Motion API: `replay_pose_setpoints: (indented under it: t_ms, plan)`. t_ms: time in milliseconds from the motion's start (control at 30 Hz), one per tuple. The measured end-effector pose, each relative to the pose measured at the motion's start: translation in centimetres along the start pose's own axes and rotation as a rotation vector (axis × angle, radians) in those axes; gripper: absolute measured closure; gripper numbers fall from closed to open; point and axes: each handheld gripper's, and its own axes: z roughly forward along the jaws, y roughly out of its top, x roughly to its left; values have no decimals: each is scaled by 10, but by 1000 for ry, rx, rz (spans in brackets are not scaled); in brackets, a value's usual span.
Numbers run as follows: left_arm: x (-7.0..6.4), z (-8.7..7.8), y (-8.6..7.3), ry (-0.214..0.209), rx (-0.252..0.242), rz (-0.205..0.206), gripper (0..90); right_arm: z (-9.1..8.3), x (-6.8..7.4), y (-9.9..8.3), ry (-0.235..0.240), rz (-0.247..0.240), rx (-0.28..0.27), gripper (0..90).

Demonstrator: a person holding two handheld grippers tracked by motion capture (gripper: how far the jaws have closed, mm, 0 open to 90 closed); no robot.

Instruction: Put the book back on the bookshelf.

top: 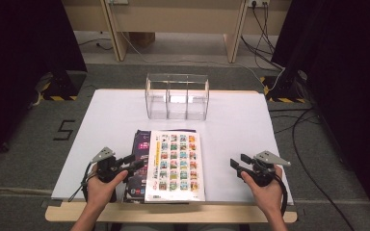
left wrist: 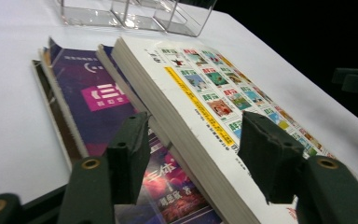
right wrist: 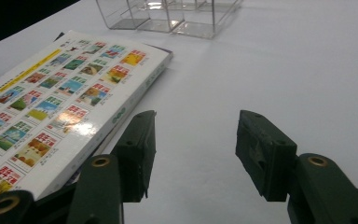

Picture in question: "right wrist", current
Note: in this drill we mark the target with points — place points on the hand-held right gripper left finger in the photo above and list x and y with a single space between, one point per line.
135 155

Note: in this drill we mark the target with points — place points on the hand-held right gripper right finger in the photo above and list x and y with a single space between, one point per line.
265 155

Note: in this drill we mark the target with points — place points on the white magazine with picture grid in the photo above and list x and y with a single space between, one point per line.
59 93

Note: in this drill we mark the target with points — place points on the clear acrylic file rack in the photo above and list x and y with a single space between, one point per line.
155 26

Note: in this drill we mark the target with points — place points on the black curtain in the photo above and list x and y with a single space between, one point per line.
12 18

